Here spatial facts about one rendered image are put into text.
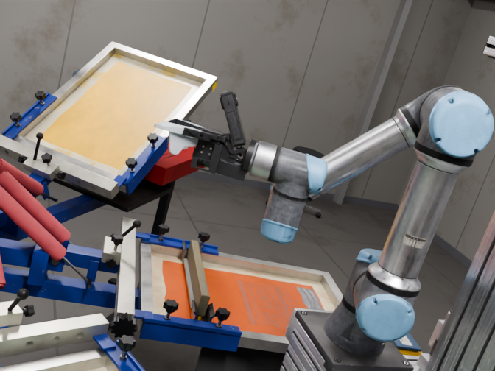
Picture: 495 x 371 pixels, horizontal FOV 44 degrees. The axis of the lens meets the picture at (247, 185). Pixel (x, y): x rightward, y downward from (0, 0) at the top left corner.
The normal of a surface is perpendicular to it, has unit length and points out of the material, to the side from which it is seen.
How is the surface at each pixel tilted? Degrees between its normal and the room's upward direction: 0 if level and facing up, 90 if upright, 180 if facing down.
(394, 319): 98
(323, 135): 90
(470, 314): 90
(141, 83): 32
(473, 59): 90
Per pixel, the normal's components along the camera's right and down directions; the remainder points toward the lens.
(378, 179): 0.31, 0.37
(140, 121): 0.06, -0.67
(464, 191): -0.91, -0.15
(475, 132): -0.05, 0.15
